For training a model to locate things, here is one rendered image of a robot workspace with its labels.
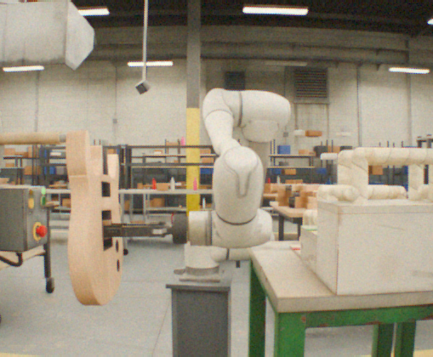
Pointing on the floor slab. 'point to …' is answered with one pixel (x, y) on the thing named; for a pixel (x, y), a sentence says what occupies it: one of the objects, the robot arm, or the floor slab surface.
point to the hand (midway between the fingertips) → (109, 229)
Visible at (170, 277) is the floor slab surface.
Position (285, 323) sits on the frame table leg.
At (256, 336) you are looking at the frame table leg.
